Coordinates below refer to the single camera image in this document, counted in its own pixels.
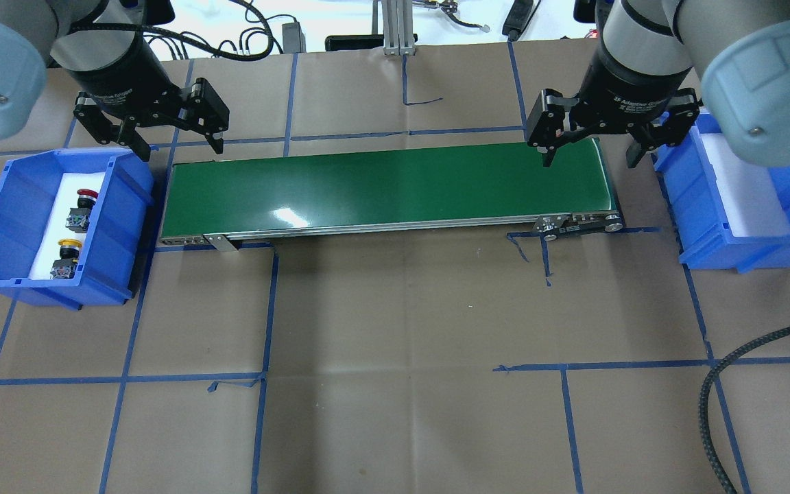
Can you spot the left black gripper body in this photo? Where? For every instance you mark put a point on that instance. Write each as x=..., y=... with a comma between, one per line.
x=123, y=77

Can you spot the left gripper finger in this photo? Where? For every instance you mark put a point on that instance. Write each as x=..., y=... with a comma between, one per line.
x=97, y=124
x=204, y=112

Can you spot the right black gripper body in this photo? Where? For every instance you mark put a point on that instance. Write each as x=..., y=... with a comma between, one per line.
x=631, y=86

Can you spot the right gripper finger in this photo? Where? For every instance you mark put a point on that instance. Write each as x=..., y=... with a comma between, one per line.
x=550, y=127
x=669, y=129

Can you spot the red push button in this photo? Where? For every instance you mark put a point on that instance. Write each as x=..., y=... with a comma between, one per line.
x=78, y=218

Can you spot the yellow push button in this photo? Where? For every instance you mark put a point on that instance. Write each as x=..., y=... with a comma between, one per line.
x=69, y=255

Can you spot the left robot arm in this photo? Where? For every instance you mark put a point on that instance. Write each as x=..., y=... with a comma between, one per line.
x=27, y=32

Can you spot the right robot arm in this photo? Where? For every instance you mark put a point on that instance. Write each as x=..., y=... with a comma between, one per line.
x=659, y=63

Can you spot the right blue bin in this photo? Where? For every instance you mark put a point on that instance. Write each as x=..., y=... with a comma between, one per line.
x=705, y=237

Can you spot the blue bin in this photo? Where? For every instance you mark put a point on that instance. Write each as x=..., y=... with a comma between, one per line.
x=27, y=190
x=705, y=237

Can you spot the green conveyor belt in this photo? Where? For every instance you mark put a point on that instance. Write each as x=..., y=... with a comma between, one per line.
x=371, y=192

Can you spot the left white foam pad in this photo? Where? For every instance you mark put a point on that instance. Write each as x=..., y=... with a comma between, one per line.
x=55, y=229

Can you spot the white foam pad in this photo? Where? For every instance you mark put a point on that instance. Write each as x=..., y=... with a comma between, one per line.
x=55, y=229
x=749, y=198

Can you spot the black power adapter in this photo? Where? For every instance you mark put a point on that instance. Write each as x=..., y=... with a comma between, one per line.
x=293, y=39

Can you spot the right white foam pad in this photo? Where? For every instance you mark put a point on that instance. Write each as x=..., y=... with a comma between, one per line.
x=749, y=198

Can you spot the black handheld device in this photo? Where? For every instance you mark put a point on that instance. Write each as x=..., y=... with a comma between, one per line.
x=519, y=16

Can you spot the black flat box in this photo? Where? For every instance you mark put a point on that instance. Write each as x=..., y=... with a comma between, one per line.
x=353, y=42

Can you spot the left blue bin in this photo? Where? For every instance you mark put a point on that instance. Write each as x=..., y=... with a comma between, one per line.
x=27, y=190

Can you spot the aluminium profile post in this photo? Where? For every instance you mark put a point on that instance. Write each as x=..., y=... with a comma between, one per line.
x=398, y=28

